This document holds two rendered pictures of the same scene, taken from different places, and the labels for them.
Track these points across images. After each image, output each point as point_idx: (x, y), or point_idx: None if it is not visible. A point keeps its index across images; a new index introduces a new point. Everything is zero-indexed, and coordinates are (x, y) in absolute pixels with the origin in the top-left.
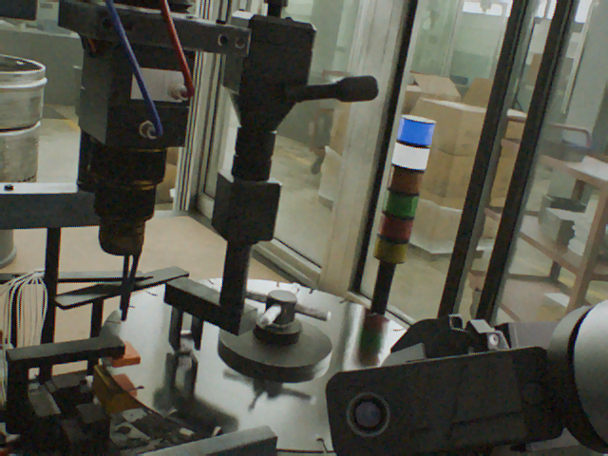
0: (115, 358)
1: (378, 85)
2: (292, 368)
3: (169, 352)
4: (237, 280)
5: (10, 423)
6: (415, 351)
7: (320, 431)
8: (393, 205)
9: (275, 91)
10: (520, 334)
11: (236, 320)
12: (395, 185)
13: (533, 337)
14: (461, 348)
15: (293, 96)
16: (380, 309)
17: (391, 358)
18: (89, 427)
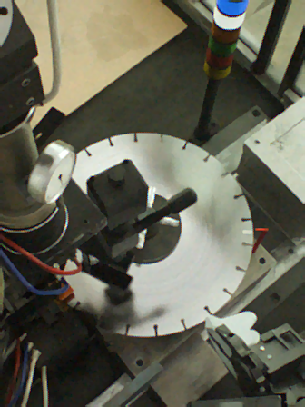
0: (60, 297)
1: (196, 199)
2: (159, 258)
3: (84, 261)
4: (120, 256)
5: (17, 335)
6: (227, 346)
7: (182, 312)
8: (217, 49)
9: (127, 219)
10: (275, 374)
11: (123, 269)
12: (218, 38)
13: (282, 372)
14: (247, 377)
15: (141, 232)
16: (212, 97)
17: (216, 333)
18: (54, 315)
